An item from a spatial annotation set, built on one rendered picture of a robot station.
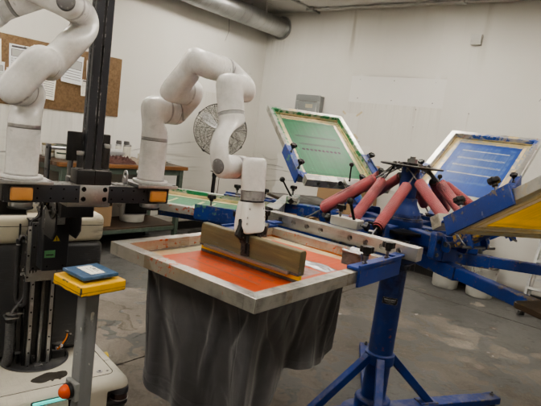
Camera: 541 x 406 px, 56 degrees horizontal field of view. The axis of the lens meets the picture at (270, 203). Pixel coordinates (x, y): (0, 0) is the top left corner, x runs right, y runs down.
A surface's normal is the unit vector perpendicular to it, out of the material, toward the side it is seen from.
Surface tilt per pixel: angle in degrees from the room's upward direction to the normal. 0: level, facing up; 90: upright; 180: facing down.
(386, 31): 90
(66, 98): 90
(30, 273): 90
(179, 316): 92
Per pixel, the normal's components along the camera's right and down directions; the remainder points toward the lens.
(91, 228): 0.63, 0.19
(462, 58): -0.62, 0.03
